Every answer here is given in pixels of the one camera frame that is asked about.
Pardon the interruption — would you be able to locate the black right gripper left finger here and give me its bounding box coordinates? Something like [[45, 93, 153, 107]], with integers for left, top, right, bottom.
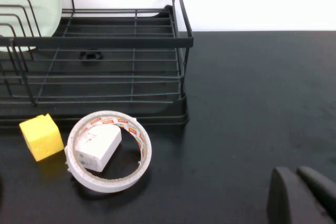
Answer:
[[267, 166, 333, 224]]

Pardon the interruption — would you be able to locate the white power adapter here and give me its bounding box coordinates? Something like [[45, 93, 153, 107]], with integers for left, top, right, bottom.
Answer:
[[74, 124, 123, 173]]

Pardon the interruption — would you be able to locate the yellow cube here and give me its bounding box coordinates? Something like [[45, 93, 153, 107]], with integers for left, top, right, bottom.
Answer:
[[19, 113, 65, 162]]

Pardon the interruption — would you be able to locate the white tape roll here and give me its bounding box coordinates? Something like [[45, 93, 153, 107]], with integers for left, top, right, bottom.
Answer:
[[65, 110, 152, 193]]

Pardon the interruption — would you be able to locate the black wire dish rack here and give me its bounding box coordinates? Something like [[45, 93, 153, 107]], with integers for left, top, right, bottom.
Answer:
[[0, 0, 194, 130]]

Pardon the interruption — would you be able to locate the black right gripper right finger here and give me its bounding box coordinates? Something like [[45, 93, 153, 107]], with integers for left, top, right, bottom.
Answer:
[[296, 166, 336, 221]]

